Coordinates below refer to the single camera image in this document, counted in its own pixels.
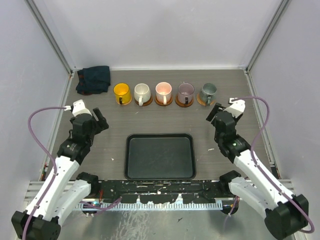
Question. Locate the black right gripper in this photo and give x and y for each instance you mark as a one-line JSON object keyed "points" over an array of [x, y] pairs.
{"points": [[237, 119]]}

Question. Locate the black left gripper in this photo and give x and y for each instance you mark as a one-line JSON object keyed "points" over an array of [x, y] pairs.
{"points": [[98, 128]]}

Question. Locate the woven rattan coaster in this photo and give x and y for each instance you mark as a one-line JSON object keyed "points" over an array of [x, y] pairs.
{"points": [[201, 102], [123, 103]]}

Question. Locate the yellow mug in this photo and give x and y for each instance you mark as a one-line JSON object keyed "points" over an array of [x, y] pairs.
{"points": [[122, 92]]}

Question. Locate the grey ceramic mug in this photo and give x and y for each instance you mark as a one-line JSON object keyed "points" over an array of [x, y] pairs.
{"points": [[208, 93]]}

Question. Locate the white ceramic mug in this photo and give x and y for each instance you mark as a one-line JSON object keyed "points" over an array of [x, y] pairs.
{"points": [[142, 94]]}

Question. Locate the purple glass cup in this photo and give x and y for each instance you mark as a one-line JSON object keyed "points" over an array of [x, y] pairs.
{"points": [[185, 93]]}

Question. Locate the pink ceramic mug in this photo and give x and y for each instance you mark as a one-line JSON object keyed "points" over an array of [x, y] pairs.
{"points": [[163, 92]]}

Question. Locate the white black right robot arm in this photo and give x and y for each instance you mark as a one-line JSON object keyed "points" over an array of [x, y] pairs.
{"points": [[283, 212]]}

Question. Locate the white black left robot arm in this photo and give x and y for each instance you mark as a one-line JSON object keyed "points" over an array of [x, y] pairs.
{"points": [[44, 216]]}

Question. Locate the dark blue folded cloth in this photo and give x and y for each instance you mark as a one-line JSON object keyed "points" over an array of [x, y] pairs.
{"points": [[93, 80]]}

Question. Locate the black plastic tray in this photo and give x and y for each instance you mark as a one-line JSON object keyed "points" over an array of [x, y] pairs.
{"points": [[159, 156]]}

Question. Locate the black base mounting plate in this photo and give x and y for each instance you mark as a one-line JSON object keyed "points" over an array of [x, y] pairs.
{"points": [[160, 192]]}

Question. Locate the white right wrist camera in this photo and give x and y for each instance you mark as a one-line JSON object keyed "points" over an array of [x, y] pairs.
{"points": [[236, 107]]}

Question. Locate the white slotted cable duct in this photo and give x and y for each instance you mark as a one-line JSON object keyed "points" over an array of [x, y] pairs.
{"points": [[176, 206]]}

